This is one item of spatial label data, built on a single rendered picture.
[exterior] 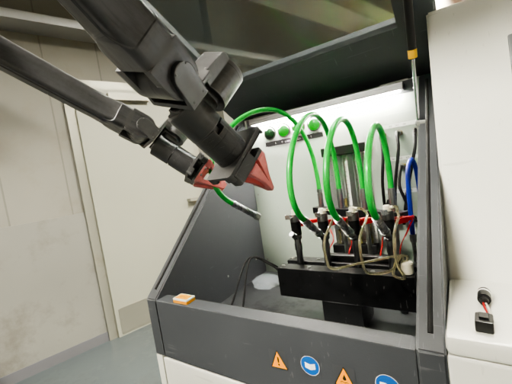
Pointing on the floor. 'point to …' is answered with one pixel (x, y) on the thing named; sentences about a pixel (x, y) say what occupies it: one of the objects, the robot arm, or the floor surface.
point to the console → (474, 152)
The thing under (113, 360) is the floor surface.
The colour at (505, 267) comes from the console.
